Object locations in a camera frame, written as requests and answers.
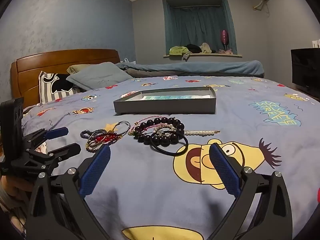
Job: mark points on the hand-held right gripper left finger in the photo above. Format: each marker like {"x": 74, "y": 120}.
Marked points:
{"x": 96, "y": 170}

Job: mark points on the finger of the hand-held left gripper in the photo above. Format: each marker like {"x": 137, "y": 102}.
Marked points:
{"x": 57, "y": 132}
{"x": 66, "y": 150}

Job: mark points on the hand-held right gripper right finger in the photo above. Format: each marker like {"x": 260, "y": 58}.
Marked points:
{"x": 225, "y": 170}

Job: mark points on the pearl hair pin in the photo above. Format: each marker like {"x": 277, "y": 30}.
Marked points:
{"x": 200, "y": 132}

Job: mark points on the grey shallow cardboard box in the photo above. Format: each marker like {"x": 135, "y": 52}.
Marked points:
{"x": 165, "y": 106}

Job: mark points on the person's left hand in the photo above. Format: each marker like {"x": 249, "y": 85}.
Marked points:
{"x": 17, "y": 187}

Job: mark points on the striped black white pillow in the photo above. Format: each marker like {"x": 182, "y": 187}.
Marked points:
{"x": 56, "y": 86}

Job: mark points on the tan pillow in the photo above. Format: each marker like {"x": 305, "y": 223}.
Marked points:
{"x": 77, "y": 68}

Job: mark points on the wooden bed headboard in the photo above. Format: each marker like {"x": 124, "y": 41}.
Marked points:
{"x": 50, "y": 65}

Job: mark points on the grey-blue pillow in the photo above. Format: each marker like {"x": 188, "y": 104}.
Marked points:
{"x": 100, "y": 76}

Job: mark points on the printed paper sheet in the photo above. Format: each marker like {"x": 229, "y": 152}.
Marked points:
{"x": 175, "y": 97}

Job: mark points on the white plastic bag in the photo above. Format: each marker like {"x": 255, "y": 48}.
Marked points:
{"x": 128, "y": 61}

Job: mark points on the blue fleece blanket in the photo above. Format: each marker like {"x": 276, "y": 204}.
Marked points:
{"x": 200, "y": 67}

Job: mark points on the grey folded blanket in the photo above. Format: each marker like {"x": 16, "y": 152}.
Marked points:
{"x": 145, "y": 73}

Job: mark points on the wooden television cabinet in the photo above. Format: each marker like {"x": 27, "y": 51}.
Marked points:
{"x": 310, "y": 95}

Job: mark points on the pink cloth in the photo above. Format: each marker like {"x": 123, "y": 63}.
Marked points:
{"x": 226, "y": 52}

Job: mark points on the beige cloth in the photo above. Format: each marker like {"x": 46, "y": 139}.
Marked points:
{"x": 206, "y": 48}

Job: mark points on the black cloth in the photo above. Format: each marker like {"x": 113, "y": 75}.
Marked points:
{"x": 193, "y": 48}

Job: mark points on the green cloth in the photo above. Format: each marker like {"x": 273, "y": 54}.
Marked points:
{"x": 177, "y": 50}

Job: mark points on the black television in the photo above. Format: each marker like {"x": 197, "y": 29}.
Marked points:
{"x": 306, "y": 67}

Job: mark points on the teal window curtain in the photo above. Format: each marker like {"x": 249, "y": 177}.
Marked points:
{"x": 195, "y": 22}

